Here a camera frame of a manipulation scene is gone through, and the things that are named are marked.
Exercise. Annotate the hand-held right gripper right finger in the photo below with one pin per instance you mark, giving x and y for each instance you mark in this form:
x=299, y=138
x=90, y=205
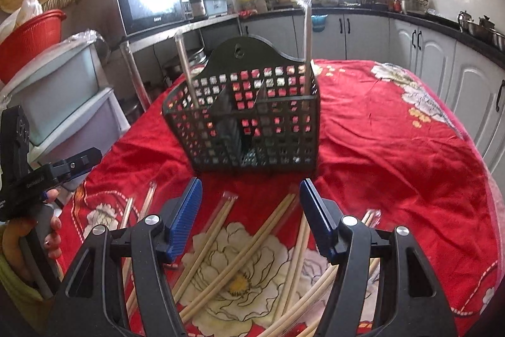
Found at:
x=315, y=212

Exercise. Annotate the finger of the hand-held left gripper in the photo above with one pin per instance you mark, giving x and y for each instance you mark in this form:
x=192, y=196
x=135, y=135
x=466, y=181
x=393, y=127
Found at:
x=79, y=161

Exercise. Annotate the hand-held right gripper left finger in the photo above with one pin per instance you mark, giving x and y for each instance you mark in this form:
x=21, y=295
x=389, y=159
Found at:
x=185, y=218

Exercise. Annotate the pile of chopsticks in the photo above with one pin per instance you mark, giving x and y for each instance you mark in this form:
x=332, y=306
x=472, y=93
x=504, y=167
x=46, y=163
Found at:
x=251, y=242

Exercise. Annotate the black perforated utensil basket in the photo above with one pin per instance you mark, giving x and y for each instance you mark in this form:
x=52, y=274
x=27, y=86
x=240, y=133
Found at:
x=256, y=52

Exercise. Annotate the person's left forearm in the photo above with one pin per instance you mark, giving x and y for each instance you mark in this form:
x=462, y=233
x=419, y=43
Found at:
x=17, y=289

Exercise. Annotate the person's left hand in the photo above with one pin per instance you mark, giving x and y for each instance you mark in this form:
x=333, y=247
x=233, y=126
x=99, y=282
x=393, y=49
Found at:
x=15, y=246

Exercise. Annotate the pale blue plastic storage box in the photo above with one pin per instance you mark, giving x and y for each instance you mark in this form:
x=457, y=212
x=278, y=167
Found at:
x=59, y=84

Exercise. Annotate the red floral tablecloth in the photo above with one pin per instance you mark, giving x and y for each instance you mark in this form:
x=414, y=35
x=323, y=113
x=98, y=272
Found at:
x=394, y=163

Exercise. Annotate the red plastic basin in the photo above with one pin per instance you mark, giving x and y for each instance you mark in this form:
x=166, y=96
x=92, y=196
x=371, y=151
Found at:
x=31, y=41

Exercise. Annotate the wrapped wooden chopstick pair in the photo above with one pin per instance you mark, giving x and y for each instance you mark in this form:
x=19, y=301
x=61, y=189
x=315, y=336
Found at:
x=307, y=45
x=185, y=68

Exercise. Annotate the white plastic bag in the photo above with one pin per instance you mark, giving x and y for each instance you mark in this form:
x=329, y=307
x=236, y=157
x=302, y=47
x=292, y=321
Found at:
x=27, y=5

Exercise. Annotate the silver microwave oven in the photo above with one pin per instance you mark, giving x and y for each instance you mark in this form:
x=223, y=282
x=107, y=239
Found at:
x=150, y=1

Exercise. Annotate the white kitchen cabinets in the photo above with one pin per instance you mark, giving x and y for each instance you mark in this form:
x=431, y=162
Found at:
x=434, y=56

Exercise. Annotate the grey metal box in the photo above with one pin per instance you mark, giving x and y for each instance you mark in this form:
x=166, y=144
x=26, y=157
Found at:
x=217, y=4

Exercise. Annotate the black kitchen countertop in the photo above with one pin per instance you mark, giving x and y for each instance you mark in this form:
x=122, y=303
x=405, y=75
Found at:
x=434, y=25

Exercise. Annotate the steel teapot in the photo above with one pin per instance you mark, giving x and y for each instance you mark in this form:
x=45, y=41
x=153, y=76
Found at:
x=465, y=21
x=486, y=27

